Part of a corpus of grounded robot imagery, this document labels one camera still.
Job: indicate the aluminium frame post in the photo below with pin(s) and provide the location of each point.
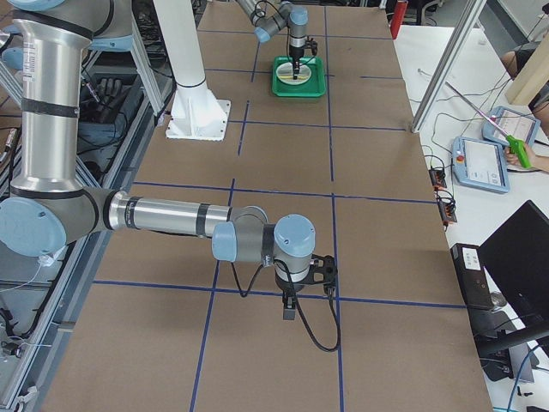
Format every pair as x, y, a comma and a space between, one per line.
457, 40

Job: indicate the green plastic tray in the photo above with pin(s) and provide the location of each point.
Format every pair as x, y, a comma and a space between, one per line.
314, 88

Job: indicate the far blue teach pendant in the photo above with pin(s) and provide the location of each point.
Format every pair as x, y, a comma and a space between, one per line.
521, 126

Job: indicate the seated person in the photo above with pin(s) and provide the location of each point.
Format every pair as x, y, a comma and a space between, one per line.
520, 63

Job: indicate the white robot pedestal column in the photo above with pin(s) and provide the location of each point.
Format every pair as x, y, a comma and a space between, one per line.
196, 113

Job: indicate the red cylinder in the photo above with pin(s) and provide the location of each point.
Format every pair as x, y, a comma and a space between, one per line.
400, 10

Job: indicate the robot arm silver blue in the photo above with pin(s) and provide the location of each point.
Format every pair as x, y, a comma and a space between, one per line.
268, 20
48, 208

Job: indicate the orange black connector lower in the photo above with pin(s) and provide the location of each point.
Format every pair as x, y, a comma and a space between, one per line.
446, 207

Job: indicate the black monitor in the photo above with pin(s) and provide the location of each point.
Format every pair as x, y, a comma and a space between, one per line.
516, 258

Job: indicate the aluminium side frame rail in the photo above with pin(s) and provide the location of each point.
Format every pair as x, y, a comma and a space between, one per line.
42, 297

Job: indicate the near blue teach pendant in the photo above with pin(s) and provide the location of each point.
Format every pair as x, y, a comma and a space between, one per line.
480, 164

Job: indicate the black mini computer box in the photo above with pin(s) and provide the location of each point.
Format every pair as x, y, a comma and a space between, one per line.
471, 276

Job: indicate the white round plate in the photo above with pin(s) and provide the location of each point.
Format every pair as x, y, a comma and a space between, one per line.
285, 69

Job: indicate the orange black connector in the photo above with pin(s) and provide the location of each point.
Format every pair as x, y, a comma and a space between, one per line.
446, 207
437, 177

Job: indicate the wooden beam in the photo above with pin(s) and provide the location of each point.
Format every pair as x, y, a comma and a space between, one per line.
532, 78

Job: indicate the orange black connector upper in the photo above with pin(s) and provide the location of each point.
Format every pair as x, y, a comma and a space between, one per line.
437, 177

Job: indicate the green handled reacher grabber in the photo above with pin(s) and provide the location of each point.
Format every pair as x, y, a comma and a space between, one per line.
518, 147

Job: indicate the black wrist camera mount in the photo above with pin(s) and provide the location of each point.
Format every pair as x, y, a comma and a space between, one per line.
311, 44
323, 271

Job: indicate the blue teach pendant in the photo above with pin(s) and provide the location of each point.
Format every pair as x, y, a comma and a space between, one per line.
480, 164
521, 126

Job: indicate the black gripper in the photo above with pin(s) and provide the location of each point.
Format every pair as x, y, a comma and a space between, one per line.
286, 285
295, 52

